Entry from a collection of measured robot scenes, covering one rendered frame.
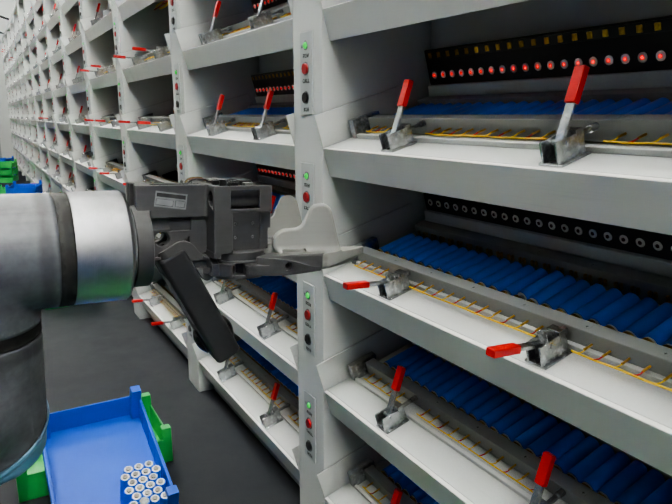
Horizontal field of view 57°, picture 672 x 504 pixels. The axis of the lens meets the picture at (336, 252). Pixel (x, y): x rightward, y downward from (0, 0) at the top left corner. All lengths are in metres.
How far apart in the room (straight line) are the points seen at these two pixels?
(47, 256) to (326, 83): 0.57
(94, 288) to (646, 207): 0.44
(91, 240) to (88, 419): 0.98
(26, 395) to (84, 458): 0.85
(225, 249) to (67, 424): 0.96
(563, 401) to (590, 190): 0.20
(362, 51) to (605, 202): 0.52
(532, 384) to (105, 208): 0.43
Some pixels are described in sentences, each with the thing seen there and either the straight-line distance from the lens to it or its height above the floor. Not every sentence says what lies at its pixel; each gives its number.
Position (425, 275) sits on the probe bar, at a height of 0.53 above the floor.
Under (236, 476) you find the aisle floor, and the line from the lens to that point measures 1.38.
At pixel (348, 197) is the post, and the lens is 0.97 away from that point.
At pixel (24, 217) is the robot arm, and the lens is 0.49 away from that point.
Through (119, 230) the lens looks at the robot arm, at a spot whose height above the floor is 0.65.
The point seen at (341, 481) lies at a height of 0.11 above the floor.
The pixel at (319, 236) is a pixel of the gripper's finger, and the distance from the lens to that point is 0.56.
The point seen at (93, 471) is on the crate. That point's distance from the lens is 1.36.
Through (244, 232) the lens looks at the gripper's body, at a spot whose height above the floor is 0.63.
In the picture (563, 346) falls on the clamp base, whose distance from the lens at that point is 0.67.
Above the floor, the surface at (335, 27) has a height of 0.86.
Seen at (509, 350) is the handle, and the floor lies 0.52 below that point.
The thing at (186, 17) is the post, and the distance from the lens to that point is 1.61.
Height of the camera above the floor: 0.73
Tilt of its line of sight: 13 degrees down
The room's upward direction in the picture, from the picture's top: straight up
